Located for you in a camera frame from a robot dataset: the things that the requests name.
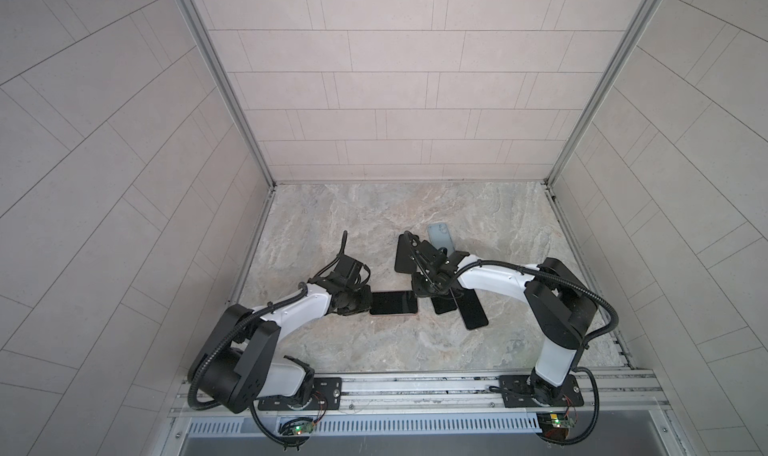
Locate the purple phone black screen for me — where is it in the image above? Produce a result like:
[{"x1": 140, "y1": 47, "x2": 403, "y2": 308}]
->
[{"x1": 369, "y1": 291, "x2": 418, "y2": 313}]

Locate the black phone case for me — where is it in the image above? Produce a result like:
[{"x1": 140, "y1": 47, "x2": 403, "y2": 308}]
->
[{"x1": 394, "y1": 232, "x2": 417, "y2": 274}]

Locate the pink phone case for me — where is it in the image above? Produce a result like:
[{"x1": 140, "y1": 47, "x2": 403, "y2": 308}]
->
[{"x1": 369, "y1": 311, "x2": 418, "y2": 317}]

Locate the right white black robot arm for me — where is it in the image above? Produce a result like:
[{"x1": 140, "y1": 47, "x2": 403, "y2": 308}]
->
[{"x1": 395, "y1": 231, "x2": 598, "y2": 405}]

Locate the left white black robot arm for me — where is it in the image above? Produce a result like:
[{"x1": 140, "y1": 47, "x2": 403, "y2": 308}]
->
[{"x1": 187, "y1": 255, "x2": 372, "y2": 414}]

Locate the light blue phone case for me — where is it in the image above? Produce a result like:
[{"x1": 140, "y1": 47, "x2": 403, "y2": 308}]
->
[{"x1": 427, "y1": 222, "x2": 455, "y2": 256}]

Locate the left green circuit board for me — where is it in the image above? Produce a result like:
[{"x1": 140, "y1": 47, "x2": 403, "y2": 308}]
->
[{"x1": 279, "y1": 417, "x2": 318, "y2": 437}]

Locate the green circuit board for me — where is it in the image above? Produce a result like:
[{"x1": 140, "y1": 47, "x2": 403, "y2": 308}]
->
[
  {"x1": 279, "y1": 417, "x2": 318, "y2": 437},
  {"x1": 537, "y1": 412, "x2": 578, "y2": 442}
]

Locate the right green circuit board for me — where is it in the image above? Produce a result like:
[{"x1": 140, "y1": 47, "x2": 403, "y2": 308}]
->
[{"x1": 537, "y1": 412, "x2": 578, "y2": 442}]

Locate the right black corrugated cable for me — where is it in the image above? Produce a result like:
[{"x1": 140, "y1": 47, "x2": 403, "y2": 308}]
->
[{"x1": 403, "y1": 230, "x2": 620, "y2": 344}]

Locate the black corrugated cable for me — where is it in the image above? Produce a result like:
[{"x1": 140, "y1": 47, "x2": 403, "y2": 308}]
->
[
  {"x1": 403, "y1": 230, "x2": 620, "y2": 344},
  {"x1": 187, "y1": 230, "x2": 372, "y2": 412}
]

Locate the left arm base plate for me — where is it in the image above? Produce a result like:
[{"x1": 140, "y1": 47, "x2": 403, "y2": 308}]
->
[{"x1": 257, "y1": 377, "x2": 342, "y2": 411}]

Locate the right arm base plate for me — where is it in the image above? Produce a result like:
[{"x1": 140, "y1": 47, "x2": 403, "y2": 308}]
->
[{"x1": 498, "y1": 375, "x2": 584, "y2": 408}]

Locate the left black corrugated cable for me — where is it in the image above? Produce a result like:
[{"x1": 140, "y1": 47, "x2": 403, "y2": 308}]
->
[{"x1": 187, "y1": 230, "x2": 372, "y2": 412}]

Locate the aluminium mounting rail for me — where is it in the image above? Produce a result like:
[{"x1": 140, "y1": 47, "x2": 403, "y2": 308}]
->
[{"x1": 167, "y1": 368, "x2": 673, "y2": 421}]

